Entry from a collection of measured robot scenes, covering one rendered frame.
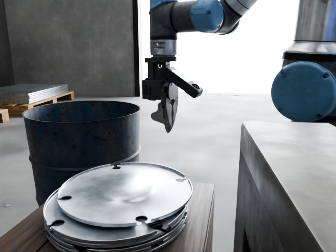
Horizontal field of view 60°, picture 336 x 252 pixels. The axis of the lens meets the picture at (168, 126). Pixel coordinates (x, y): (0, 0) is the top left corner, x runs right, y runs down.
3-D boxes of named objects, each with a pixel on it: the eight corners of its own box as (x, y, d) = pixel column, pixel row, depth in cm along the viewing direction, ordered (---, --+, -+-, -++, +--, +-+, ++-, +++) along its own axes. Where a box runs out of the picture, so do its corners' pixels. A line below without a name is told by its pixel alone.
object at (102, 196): (56, 242, 47) (56, 238, 46) (58, 173, 73) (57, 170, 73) (217, 210, 56) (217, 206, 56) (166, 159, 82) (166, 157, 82)
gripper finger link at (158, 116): (154, 131, 86) (153, 100, 83) (172, 133, 83) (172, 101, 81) (149, 133, 83) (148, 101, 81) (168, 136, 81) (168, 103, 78)
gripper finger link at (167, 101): (167, 116, 83) (167, 85, 81) (172, 116, 82) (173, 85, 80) (160, 119, 79) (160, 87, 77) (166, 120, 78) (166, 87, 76)
